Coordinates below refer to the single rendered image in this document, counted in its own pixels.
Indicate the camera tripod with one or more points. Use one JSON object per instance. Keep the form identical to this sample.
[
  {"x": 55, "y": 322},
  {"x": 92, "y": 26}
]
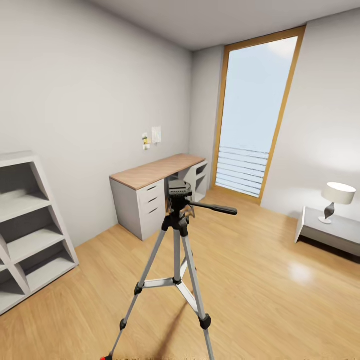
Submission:
[{"x": 178, "y": 194}]

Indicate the taboret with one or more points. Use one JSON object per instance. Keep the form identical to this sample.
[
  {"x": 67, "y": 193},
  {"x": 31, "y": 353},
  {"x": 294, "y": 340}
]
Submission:
[{"x": 188, "y": 187}]

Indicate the desk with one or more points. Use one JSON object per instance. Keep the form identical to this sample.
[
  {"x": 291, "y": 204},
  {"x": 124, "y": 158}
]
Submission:
[{"x": 139, "y": 193}]

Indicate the bookcase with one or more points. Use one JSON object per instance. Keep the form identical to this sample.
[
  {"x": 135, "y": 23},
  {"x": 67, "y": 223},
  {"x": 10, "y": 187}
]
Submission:
[{"x": 26, "y": 283}]

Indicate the nightstand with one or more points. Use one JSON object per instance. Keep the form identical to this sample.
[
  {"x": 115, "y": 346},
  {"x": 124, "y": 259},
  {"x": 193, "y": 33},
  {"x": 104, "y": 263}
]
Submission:
[{"x": 343, "y": 233}]

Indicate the fixed window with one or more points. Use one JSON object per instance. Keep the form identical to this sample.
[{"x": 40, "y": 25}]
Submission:
[{"x": 257, "y": 77}]

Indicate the table lamp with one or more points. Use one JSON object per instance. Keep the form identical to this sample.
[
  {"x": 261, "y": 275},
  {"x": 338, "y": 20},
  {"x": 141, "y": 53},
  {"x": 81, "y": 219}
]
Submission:
[{"x": 336, "y": 193}]

